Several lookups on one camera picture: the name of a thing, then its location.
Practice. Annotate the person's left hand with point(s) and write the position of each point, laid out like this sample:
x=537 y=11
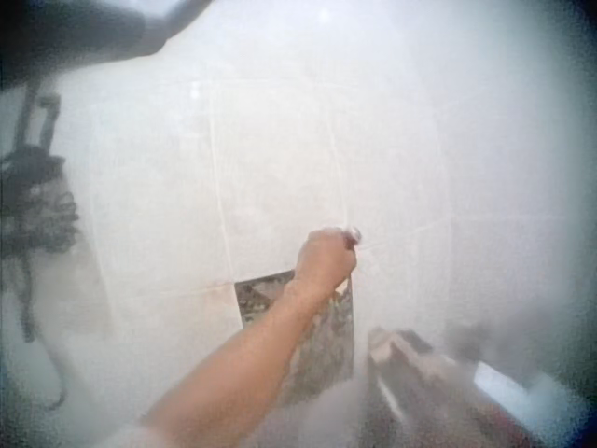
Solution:
x=322 y=259

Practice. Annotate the person's left fingers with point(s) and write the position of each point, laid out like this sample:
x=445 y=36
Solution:
x=347 y=261

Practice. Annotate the small metal scraping tool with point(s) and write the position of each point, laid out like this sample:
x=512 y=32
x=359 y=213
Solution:
x=353 y=233

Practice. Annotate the exposed mortar patch without tile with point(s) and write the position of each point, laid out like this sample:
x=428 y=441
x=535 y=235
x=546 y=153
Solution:
x=254 y=298

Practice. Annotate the brown box of tiles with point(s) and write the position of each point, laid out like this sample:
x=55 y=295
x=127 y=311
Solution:
x=410 y=373

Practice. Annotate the white and blue box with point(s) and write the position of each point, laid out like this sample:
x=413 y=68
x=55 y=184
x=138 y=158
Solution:
x=506 y=387

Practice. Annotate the dark overhead fixture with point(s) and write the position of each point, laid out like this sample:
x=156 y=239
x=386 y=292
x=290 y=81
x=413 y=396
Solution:
x=70 y=32

